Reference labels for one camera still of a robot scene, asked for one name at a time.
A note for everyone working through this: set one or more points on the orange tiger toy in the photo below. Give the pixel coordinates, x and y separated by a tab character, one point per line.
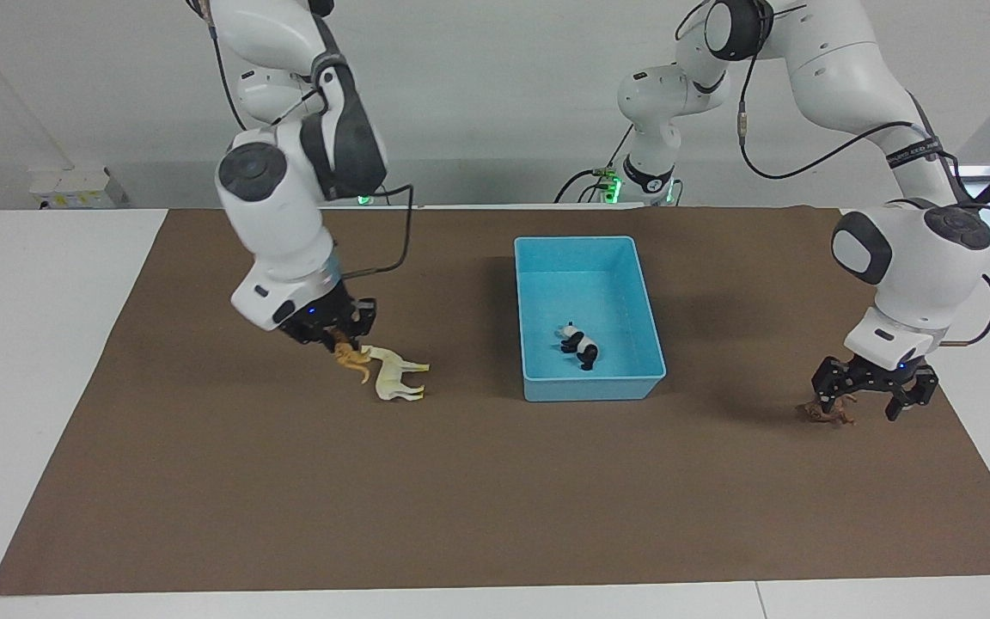
351	357

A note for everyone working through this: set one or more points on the black white panda toy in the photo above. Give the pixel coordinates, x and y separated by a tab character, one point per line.
583	346

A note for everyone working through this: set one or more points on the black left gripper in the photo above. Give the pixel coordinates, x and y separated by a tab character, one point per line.
882	374

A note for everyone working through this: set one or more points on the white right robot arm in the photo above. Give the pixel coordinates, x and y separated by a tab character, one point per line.
276	215

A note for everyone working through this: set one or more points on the white power strip box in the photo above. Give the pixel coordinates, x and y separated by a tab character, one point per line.
74	189

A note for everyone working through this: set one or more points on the light blue storage box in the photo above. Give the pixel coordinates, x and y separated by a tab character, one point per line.
615	378

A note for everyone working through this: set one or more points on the cream white horse toy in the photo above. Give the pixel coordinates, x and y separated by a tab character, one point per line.
394	378

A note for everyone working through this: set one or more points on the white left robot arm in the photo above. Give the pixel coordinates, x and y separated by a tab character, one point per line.
916	258

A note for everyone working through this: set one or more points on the brown lion toy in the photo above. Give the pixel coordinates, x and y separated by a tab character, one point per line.
830	414

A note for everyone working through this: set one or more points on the brown table mat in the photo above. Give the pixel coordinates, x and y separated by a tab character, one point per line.
461	481

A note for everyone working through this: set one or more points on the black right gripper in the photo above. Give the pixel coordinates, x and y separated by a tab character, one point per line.
319	318

